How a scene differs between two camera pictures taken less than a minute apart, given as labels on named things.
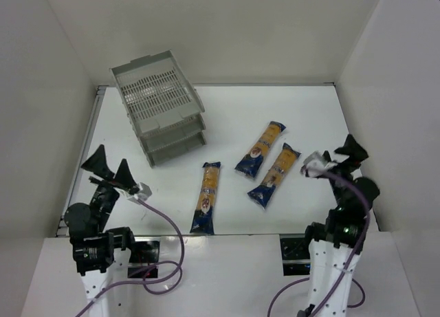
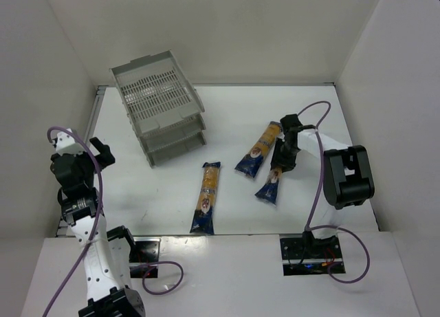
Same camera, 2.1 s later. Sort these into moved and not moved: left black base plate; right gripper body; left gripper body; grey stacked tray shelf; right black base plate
Moved: right gripper body; left gripper body
Not moved: right black base plate; grey stacked tray shelf; left black base plate
